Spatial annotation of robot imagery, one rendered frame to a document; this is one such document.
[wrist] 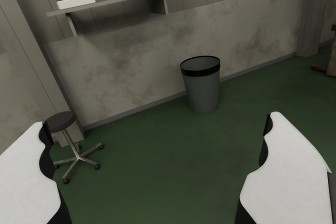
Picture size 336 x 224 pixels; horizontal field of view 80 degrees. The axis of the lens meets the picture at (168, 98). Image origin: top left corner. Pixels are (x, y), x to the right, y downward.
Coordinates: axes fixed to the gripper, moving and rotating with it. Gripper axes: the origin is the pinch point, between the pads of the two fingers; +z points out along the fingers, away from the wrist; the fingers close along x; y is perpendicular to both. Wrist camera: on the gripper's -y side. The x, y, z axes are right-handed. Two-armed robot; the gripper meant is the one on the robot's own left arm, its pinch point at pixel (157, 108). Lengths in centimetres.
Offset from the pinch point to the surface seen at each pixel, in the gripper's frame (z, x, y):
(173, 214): 89, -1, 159
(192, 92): 231, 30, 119
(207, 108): 227, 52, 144
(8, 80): 209, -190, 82
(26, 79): 199, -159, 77
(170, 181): 121, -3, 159
